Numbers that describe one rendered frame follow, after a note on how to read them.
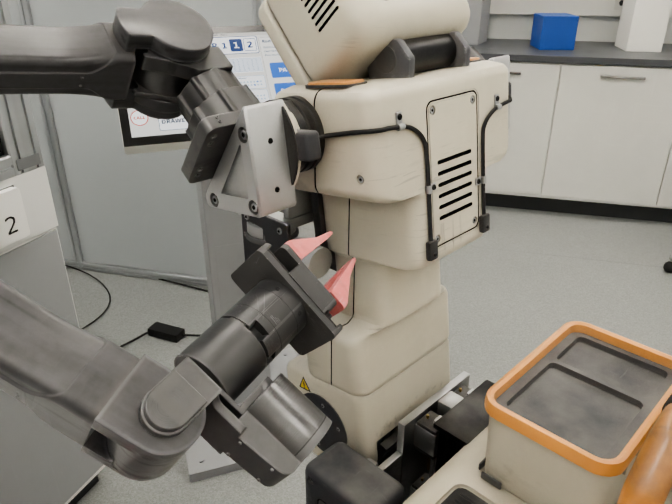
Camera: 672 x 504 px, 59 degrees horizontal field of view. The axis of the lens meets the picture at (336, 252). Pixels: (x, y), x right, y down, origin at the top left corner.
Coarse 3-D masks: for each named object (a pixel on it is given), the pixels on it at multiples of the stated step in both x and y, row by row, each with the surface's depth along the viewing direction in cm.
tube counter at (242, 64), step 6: (234, 60) 152; (240, 60) 152; (246, 60) 153; (252, 60) 153; (258, 60) 153; (234, 66) 151; (240, 66) 152; (246, 66) 152; (252, 66) 153; (258, 66) 153; (234, 72) 151; (240, 72) 151; (246, 72) 152
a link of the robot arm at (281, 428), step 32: (160, 384) 40; (192, 384) 42; (288, 384) 47; (160, 416) 39; (192, 416) 40; (224, 416) 43; (256, 416) 45; (288, 416) 45; (320, 416) 47; (224, 448) 46; (256, 448) 44; (288, 448) 45
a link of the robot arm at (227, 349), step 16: (224, 320) 48; (208, 336) 47; (224, 336) 47; (240, 336) 47; (256, 336) 49; (192, 352) 45; (208, 352) 45; (224, 352) 46; (240, 352) 46; (256, 352) 47; (208, 368) 44; (224, 368) 45; (240, 368) 46; (256, 368) 47; (224, 384) 45; (240, 384) 46; (224, 400) 45; (240, 416) 45
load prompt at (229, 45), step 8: (216, 40) 152; (224, 40) 152; (232, 40) 153; (240, 40) 154; (248, 40) 154; (256, 40) 155; (224, 48) 152; (232, 48) 152; (240, 48) 153; (248, 48) 154; (256, 48) 154
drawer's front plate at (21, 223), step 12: (0, 192) 121; (12, 192) 122; (0, 204) 120; (12, 204) 123; (0, 216) 121; (12, 216) 123; (24, 216) 126; (0, 228) 121; (24, 228) 127; (0, 240) 122; (12, 240) 124
